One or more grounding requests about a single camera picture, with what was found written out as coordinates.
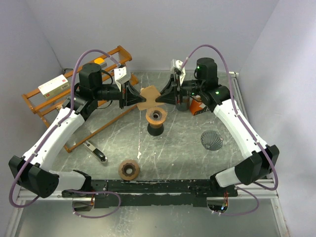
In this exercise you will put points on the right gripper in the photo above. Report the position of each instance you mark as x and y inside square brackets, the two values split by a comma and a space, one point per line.
[172, 89]

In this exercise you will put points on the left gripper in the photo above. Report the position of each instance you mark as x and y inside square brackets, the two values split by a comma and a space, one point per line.
[129, 96]

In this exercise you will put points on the brown paper coffee filter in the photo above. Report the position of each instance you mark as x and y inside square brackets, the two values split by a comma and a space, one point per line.
[151, 94]

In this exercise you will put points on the clear glass ribbed dripper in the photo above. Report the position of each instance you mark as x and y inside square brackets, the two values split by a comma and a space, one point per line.
[156, 114]

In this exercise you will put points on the orange coffee filter box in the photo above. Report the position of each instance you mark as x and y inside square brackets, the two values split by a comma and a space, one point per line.
[197, 106]

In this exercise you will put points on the dark glass carafe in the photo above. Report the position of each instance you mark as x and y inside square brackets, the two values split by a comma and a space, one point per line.
[155, 130]

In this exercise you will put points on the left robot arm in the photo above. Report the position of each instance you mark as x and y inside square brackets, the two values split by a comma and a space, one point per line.
[33, 170]

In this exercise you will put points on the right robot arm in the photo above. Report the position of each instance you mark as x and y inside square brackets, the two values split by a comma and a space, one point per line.
[259, 158]

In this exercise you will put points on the silver black coffee scoop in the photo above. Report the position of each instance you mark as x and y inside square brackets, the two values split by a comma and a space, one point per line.
[96, 152]

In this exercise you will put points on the grey glass carafe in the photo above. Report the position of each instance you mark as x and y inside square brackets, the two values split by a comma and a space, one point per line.
[184, 105]

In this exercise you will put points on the orange wooden rack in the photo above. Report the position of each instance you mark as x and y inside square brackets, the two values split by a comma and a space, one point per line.
[89, 97]

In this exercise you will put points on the orange grey small box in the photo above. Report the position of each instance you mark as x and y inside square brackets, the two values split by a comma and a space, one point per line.
[100, 61]

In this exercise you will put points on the white flat box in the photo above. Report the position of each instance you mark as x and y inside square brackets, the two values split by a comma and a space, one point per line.
[54, 87]

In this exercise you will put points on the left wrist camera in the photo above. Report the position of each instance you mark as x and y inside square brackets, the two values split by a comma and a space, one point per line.
[121, 76]

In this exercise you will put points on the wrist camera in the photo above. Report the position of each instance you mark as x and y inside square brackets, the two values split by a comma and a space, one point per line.
[121, 76]
[177, 68]

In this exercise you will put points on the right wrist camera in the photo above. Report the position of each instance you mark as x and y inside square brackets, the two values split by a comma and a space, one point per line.
[177, 68]

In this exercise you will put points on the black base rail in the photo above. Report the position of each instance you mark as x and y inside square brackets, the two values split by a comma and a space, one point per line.
[194, 192]

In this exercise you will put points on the aluminium frame rail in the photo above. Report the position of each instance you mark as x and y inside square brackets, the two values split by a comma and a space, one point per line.
[256, 191]

